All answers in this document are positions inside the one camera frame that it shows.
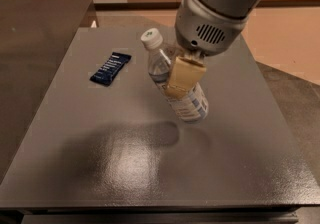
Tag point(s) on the silver grey gripper body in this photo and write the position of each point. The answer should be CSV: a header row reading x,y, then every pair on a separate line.
x,y
204,31

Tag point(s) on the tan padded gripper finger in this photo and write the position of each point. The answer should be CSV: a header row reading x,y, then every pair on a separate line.
x,y
185,73

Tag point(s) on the clear blue-label plastic water bottle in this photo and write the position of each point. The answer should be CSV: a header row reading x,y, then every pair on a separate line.
x,y
194,106

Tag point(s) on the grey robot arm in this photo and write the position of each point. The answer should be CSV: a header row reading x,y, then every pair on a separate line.
x,y
236,9

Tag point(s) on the dark blue snack bar wrapper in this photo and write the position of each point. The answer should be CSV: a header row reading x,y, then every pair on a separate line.
x,y
110,69

